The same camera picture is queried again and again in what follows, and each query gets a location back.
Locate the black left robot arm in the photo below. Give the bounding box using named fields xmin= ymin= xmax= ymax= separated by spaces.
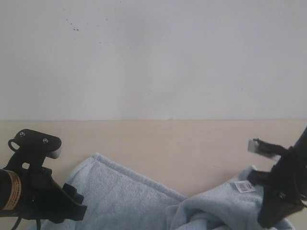
xmin=0 ymin=153 xmax=87 ymax=224

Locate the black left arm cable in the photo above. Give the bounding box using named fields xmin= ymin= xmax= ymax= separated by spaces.
xmin=13 ymin=214 xmax=43 ymax=230

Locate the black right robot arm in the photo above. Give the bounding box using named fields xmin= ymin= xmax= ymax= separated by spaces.
xmin=247 ymin=131 xmax=307 ymax=228

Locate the light blue fluffy towel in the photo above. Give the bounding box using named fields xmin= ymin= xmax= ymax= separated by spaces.
xmin=41 ymin=154 xmax=263 ymax=230

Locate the white barcode label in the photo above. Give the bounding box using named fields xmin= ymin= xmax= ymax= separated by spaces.
xmin=234 ymin=181 xmax=257 ymax=193

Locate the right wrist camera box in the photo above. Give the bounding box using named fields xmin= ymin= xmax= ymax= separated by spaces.
xmin=248 ymin=138 xmax=288 ymax=161

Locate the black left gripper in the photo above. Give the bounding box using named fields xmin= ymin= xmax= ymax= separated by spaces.
xmin=6 ymin=153 xmax=87 ymax=222

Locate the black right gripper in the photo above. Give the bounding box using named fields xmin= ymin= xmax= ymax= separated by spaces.
xmin=248 ymin=146 xmax=307 ymax=228

